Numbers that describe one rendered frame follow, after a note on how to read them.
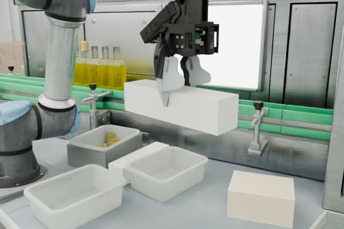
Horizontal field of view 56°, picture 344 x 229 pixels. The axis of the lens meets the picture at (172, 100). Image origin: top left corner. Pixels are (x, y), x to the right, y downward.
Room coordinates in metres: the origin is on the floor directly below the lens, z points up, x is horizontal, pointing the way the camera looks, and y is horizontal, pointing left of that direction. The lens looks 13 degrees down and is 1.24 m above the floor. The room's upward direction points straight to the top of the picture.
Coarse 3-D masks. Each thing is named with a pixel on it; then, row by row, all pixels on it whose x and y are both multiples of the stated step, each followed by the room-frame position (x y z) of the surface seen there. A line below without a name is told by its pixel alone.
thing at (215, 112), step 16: (144, 80) 0.69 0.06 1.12; (128, 96) 0.65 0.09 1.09; (144, 96) 0.62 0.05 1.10; (176, 96) 0.56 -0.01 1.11; (192, 96) 0.54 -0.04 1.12; (208, 96) 0.53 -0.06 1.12; (224, 96) 0.53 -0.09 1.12; (144, 112) 0.62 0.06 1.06; (160, 112) 0.59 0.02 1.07; (176, 112) 0.56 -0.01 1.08; (192, 112) 0.54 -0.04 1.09; (208, 112) 0.51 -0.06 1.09; (224, 112) 0.51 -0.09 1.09; (192, 128) 0.54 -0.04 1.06; (208, 128) 0.51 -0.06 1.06; (224, 128) 0.52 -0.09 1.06
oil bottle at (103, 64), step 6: (102, 60) 1.36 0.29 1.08; (108, 60) 1.36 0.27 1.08; (102, 66) 1.36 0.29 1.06; (108, 66) 1.35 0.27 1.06; (102, 72) 1.36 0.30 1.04; (108, 72) 1.35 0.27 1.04; (102, 78) 1.36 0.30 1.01; (108, 78) 1.35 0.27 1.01; (102, 84) 1.36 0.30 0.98; (108, 84) 1.35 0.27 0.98
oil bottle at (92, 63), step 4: (88, 60) 1.40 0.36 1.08; (92, 60) 1.39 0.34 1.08; (96, 60) 1.38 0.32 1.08; (88, 64) 1.39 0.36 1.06; (92, 64) 1.38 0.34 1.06; (96, 64) 1.38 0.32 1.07; (88, 68) 1.39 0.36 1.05; (92, 68) 1.38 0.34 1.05; (96, 68) 1.38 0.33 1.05; (88, 72) 1.39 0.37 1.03; (92, 72) 1.38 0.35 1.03; (96, 72) 1.37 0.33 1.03; (88, 76) 1.39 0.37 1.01; (92, 76) 1.38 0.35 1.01; (96, 76) 1.37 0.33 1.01; (88, 80) 1.39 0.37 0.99; (92, 80) 1.38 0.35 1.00; (96, 80) 1.37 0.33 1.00; (88, 84) 1.40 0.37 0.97
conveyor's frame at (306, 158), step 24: (120, 120) 1.28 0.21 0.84; (144, 120) 1.23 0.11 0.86; (168, 144) 1.18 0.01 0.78; (192, 144) 1.13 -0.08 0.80; (216, 144) 1.09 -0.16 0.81; (240, 144) 1.05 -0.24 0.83; (288, 144) 0.97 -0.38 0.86; (312, 144) 0.94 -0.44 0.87; (264, 168) 1.01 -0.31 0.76; (288, 168) 0.97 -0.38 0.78; (312, 168) 0.94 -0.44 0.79
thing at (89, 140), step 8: (96, 128) 1.18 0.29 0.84; (104, 128) 1.22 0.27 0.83; (112, 128) 1.22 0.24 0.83; (120, 128) 1.20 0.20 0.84; (128, 128) 1.19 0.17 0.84; (80, 136) 1.10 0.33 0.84; (88, 136) 1.13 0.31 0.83; (96, 136) 1.17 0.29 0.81; (104, 136) 1.21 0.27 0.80; (120, 136) 1.20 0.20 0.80; (128, 136) 1.09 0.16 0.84; (72, 144) 1.03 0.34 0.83; (80, 144) 1.02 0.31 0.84; (88, 144) 1.13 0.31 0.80; (96, 144) 1.16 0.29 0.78; (104, 144) 1.20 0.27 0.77; (112, 144) 1.02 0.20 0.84
